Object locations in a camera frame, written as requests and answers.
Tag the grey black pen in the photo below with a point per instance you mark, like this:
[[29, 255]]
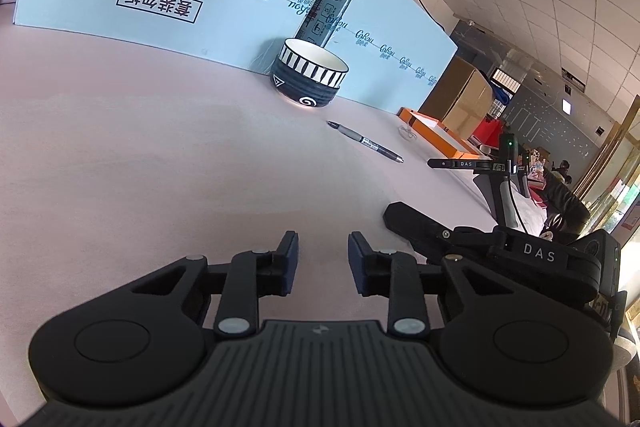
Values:
[[363, 140]]

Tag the brown cardboard carton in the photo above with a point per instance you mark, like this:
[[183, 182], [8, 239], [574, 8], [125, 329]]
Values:
[[460, 99]]

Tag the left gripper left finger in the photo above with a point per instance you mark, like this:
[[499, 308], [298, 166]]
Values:
[[249, 276]]

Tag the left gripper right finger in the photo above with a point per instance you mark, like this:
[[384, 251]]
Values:
[[394, 276]]

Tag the orange flat box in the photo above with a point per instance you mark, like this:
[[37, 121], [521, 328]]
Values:
[[444, 140]]

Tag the striped blue ceramic bowl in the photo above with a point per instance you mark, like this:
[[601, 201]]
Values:
[[307, 74]]

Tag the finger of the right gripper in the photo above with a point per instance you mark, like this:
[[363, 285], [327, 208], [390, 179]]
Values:
[[427, 237]]

